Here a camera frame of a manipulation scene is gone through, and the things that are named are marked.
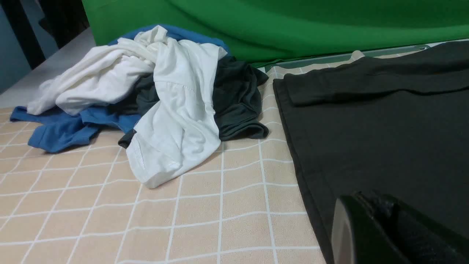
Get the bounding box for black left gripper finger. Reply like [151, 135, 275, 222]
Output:
[331, 192, 469, 264]

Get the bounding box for dark gray long-sleeved shirt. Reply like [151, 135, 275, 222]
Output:
[273, 41, 468, 264]

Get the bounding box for dark green crumpled shirt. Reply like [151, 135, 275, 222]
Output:
[108, 55, 269, 142]

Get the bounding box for white crumpled shirt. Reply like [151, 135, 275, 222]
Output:
[26, 26, 227, 189]

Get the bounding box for green backdrop cloth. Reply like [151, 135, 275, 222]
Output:
[82, 0, 469, 62]

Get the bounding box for beige checkered tablecloth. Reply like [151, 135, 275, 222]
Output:
[0, 52, 361, 264]

